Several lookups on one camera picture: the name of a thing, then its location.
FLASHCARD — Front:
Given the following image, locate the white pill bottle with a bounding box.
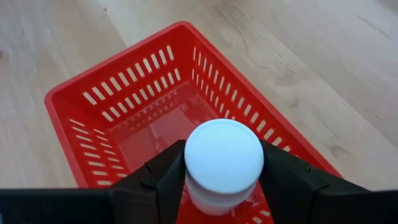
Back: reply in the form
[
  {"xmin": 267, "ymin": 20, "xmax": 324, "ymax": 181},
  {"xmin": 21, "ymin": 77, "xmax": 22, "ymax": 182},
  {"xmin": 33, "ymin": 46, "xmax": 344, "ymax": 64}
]
[{"xmin": 183, "ymin": 118, "xmax": 265, "ymax": 217}]

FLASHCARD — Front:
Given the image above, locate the red slotted plastic basket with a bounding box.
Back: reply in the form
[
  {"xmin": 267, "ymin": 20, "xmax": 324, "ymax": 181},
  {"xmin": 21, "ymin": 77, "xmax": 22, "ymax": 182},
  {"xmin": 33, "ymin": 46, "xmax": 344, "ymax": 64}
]
[{"xmin": 44, "ymin": 21, "xmax": 343, "ymax": 224}]

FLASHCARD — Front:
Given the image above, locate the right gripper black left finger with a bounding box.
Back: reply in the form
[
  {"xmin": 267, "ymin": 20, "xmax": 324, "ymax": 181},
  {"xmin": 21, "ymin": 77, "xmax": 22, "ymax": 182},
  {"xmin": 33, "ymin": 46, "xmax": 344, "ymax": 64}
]
[{"xmin": 109, "ymin": 139, "xmax": 187, "ymax": 224}]

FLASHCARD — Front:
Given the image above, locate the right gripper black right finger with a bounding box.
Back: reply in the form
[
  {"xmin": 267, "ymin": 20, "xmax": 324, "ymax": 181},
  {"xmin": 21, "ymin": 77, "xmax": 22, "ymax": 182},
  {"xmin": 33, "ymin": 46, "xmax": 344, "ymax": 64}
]
[{"xmin": 259, "ymin": 140, "xmax": 374, "ymax": 224}]

